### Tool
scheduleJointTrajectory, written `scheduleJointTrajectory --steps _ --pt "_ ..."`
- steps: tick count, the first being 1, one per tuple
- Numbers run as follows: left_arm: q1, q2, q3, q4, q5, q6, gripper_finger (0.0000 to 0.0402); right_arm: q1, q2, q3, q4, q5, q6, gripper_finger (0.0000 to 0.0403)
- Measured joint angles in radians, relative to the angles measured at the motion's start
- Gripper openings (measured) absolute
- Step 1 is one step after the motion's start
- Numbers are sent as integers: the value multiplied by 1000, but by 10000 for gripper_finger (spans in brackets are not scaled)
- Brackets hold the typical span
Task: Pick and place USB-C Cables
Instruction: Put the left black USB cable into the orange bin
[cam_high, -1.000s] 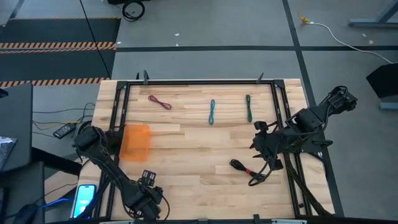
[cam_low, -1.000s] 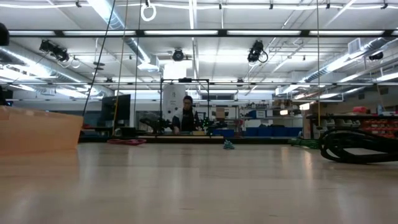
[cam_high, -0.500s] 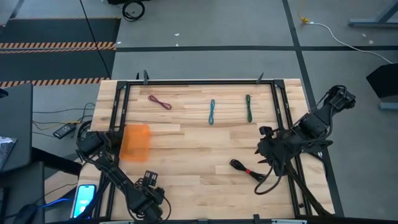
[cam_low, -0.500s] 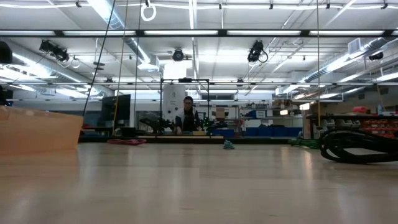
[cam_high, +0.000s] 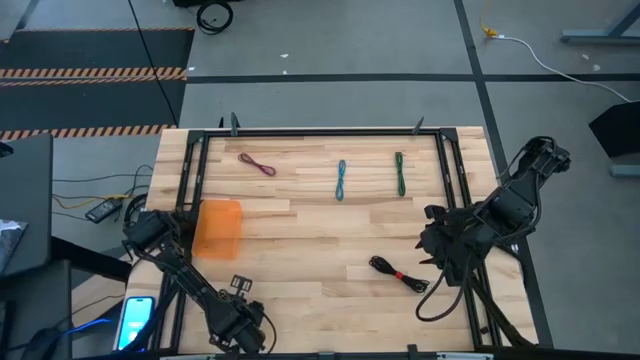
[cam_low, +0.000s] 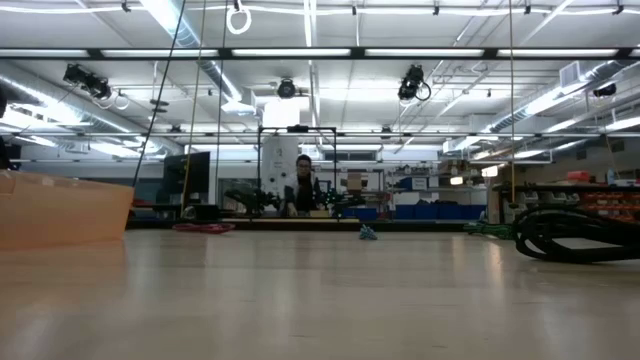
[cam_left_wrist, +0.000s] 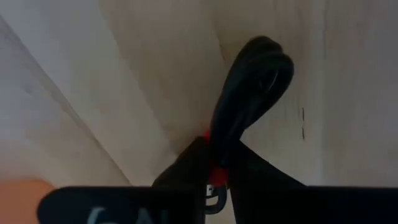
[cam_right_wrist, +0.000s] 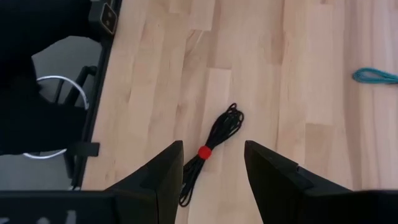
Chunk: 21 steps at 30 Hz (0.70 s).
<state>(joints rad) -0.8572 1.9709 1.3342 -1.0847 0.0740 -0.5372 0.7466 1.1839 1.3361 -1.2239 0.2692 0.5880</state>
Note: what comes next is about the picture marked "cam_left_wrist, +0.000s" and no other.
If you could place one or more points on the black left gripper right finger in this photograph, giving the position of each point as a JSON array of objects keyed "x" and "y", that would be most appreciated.
[{"x": 295, "y": 205}]

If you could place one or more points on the orange tray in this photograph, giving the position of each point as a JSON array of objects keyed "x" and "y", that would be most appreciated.
[{"x": 18, "y": 202}]

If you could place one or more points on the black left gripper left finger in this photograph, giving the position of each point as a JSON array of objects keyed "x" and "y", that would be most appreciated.
[{"x": 124, "y": 205}]

